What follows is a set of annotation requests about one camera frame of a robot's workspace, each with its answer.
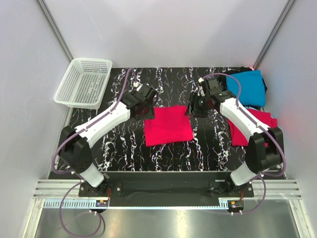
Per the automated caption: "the folded black t shirt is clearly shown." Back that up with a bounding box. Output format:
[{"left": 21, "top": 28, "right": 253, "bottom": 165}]
[{"left": 217, "top": 66, "right": 269, "bottom": 110}]

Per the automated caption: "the folded blue t shirt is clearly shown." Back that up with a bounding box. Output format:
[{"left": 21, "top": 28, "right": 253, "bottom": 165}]
[{"left": 225, "top": 69, "right": 266, "bottom": 107}]

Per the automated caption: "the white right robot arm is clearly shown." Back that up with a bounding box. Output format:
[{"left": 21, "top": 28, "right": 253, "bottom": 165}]
[{"left": 185, "top": 73, "right": 286, "bottom": 189}]

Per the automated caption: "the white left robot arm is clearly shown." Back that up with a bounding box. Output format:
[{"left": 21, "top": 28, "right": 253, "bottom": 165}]
[{"left": 57, "top": 84, "right": 158, "bottom": 188}]

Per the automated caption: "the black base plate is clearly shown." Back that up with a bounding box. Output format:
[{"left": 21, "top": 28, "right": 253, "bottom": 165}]
[{"left": 79, "top": 172, "right": 254, "bottom": 209}]

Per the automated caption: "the white plastic basket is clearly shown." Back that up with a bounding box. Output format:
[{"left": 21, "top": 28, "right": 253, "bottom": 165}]
[{"left": 54, "top": 58, "right": 112, "bottom": 110}]

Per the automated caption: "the red t shirt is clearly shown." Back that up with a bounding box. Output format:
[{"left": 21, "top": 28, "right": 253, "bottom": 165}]
[
  {"left": 144, "top": 105, "right": 194, "bottom": 146},
  {"left": 221, "top": 105, "right": 278, "bottom": 146}
]

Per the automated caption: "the aluminium frame rail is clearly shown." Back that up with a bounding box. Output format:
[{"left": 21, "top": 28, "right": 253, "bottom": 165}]
[{"left": 33, "top": 179, "right": 302, "bottom": 210}]

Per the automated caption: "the folded red t shirt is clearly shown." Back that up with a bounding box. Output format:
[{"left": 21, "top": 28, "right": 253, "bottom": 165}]
[{"left": 221, "top": 105, "right": 278, "bottom": 146}]

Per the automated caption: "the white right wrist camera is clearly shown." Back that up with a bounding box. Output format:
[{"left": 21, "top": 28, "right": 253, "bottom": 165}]
[{"left": 198, "top": 77, "right": 205, "bottom": 97}]

